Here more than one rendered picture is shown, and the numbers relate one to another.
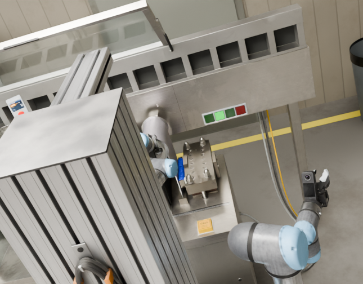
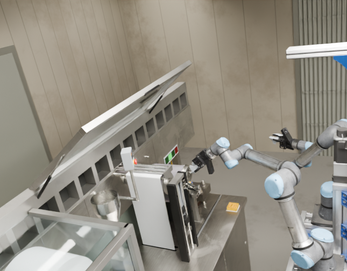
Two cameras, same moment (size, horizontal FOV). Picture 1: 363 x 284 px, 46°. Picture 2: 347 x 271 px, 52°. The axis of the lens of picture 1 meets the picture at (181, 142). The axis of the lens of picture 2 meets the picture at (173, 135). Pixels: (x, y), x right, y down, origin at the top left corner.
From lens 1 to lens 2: 2.43 m
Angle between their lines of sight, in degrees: 61
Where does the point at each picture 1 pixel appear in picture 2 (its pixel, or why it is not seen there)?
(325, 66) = not seen: hidden behind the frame
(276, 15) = (179, 86)
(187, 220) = (218, 213)
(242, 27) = (171, 94)
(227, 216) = (232, 198)
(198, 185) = (206, 191)
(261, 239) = (342, 125)
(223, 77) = (168, 128)
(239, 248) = not seen: hidden behind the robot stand
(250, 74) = (176, 124)
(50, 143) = not seen: outside the picture
